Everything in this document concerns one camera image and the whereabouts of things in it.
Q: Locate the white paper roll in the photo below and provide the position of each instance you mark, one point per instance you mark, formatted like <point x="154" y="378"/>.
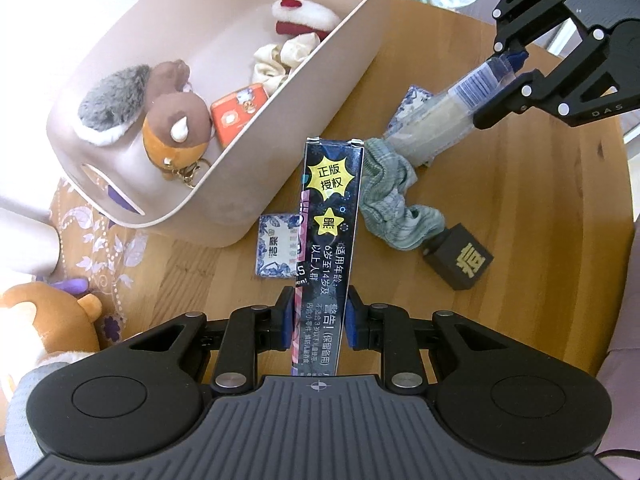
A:
<point x="27" y="245"/>

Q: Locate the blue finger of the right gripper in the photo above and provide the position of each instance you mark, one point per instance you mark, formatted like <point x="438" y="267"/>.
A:
<point x="515" y="98"/>
<point x="519" y="23"/>

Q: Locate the cream scrunchie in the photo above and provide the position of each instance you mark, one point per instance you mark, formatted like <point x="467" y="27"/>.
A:
<point x="274" y="63"/>

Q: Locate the white red plush toy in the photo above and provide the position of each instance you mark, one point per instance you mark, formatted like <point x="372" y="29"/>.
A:
<point x="298" y="17"/>

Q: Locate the clear plastic packet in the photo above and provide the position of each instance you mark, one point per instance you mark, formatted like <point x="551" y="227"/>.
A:
<point x="446" y="118"/>

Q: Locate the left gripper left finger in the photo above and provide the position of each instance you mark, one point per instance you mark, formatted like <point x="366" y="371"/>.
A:
<point x="282" y="319"/>

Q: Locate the orange bear plush toy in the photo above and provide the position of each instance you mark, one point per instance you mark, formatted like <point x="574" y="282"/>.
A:
<point x="38" y="319"/>

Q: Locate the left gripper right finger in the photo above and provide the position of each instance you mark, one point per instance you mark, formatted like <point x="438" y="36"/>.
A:
<point x="357" y="324"/>

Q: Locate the purple pen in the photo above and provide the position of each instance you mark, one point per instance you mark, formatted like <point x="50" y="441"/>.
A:
<point x="76" y="287"/>

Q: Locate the grey hedgehog plush toy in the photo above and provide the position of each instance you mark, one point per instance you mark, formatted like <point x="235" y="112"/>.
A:
<point x="112" y="106"/>

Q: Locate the beige plastic storage basket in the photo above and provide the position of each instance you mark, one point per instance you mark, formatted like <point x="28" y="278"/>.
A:
<point x="217" y="39"/>

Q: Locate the orange small box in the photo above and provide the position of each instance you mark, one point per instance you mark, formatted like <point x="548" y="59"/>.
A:
<point x="233" y="112"/>

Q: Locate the long black star box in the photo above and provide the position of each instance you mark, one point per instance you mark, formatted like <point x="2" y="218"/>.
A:
<point x="329" y="204"/>

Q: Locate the small black cube box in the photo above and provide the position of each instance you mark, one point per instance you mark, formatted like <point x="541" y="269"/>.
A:
<point x="457" y="256"/>

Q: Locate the blue white patterned box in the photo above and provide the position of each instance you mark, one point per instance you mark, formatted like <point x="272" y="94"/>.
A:
<point x="414" y="98"/>

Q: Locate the small blue white card box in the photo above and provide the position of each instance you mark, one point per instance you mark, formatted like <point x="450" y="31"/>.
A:
<point x="277" y="245"/>

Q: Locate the green plaid scrunchie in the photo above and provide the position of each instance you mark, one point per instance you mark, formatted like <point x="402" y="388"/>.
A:
<point x="386" y="178"/>

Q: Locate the brown bear keychain plush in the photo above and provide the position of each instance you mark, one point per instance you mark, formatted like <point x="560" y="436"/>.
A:
<point x="177" y="127"/>

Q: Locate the floral patterned cloth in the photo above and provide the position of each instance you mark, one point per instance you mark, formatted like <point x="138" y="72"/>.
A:
<point x="104" y="254"/>

